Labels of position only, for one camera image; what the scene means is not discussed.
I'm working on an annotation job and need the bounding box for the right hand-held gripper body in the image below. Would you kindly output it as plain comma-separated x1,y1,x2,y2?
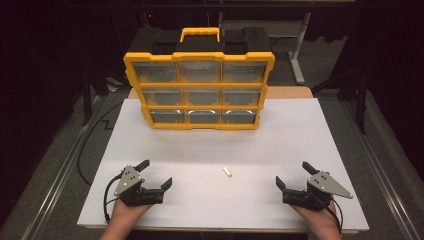
282,170,354,212

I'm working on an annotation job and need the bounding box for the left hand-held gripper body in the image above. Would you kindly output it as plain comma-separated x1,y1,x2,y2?
114,164,164,207

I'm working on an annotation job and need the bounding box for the clear plastic drawer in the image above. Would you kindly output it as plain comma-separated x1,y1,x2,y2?
222,61,268,84

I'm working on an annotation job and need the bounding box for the yellow black drawer organizer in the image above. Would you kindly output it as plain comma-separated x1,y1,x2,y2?
123,27,276,131

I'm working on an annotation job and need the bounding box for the person's right hand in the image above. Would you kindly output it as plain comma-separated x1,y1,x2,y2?
291,204,339,231

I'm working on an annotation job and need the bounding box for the person's left hand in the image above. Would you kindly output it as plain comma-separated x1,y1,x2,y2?
108,199,153,229

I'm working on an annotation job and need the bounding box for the white table board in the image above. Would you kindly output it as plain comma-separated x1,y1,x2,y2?
77,97,370,232

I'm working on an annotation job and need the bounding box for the grid of clear drawers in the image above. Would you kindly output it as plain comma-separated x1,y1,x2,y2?
133,60,263,125

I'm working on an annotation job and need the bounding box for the dark stand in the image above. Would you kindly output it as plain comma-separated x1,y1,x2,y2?
311,66,368,135
80,63,112,127

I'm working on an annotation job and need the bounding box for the white metal stand leg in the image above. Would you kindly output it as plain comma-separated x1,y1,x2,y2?
288,12,313,86

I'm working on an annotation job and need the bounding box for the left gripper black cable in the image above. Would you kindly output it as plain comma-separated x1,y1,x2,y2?
103,172,125,224

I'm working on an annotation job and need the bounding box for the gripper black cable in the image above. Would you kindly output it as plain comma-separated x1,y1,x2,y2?
103,172,125,224
313,191,344,236

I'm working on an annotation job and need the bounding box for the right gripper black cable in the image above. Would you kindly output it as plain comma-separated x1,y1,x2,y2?
313,191,344,236

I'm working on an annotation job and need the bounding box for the black floor cable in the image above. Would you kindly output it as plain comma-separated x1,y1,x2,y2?
77,101,125,187

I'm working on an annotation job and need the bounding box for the metal floor rail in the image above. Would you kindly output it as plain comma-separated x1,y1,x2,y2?
20,96,103,240
339,99,424,240

